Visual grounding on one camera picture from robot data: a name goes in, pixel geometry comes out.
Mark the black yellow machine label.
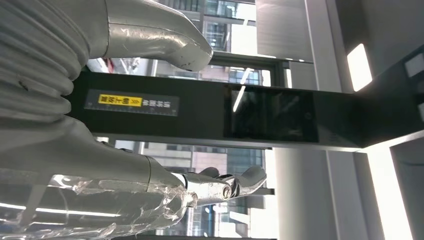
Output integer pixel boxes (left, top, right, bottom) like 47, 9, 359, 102
84, 88, 180, 117

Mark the black inbound scanner machine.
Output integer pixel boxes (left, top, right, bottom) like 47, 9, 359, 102
66, 43, 424, 153

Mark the black machine display screen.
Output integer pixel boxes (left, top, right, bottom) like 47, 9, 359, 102
223, 85, 320, 143

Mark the white ceiling light panel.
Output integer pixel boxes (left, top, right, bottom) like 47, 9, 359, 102
362, 145, 415, 240
346, 43, 373, 93

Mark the dark window frame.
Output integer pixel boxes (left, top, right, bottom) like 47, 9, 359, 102
198, 0, 289, 88

